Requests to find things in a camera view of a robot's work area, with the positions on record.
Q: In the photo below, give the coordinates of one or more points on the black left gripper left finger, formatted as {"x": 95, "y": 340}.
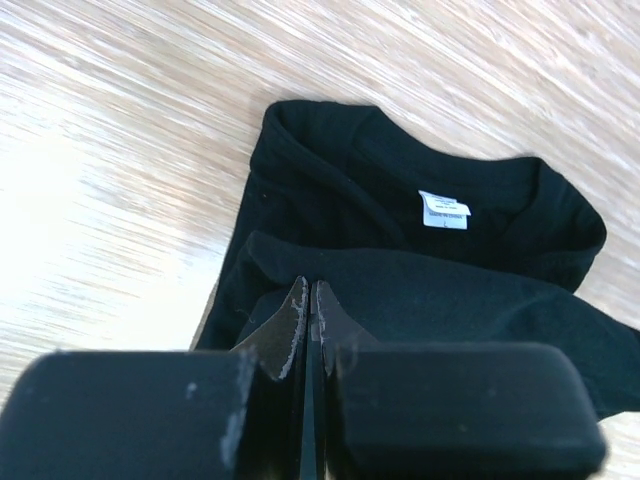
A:
{"x": 232, "y": 414}

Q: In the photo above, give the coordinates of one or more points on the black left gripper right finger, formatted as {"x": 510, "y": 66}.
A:
{"x": 442, "y": 410}

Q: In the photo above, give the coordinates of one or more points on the black t-shirt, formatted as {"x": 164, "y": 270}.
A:
{"x": 418, "y": 245}

